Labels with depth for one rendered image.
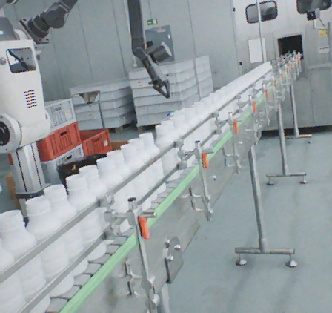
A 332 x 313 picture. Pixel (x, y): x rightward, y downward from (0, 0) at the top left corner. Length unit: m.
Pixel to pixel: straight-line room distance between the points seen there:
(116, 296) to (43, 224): 0.23
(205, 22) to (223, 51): 0.89
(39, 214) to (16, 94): 0.92
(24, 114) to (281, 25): 4.61
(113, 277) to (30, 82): 0.99
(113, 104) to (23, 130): 6.92
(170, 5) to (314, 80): 6.87
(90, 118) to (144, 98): 1.37
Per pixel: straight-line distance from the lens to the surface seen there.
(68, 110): 4.01
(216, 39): 11.66
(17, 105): 1.61
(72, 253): 0.81
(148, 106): 8.07
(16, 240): 0.70
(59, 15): 1.79
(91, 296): 0.80
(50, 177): 3.68
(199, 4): 11.79
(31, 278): 0.72
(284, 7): 5.85
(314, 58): 5.84
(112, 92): 8.45
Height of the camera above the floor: 1.36
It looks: 12 degrees down
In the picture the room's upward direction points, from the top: 10 degrees counter-clockwise
